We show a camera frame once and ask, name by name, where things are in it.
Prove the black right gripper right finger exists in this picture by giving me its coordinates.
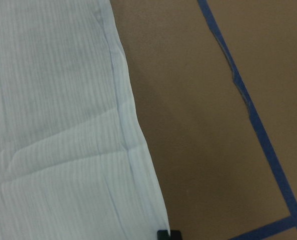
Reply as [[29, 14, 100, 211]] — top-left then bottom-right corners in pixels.
[[170, 230, 181, 240]]

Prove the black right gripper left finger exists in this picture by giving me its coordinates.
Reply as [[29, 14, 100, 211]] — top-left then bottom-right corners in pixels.
[[157, 230, 170, 240]]

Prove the light blue striped shirt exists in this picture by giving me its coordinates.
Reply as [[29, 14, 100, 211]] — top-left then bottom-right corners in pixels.
[[0, 0, 170, 240]]

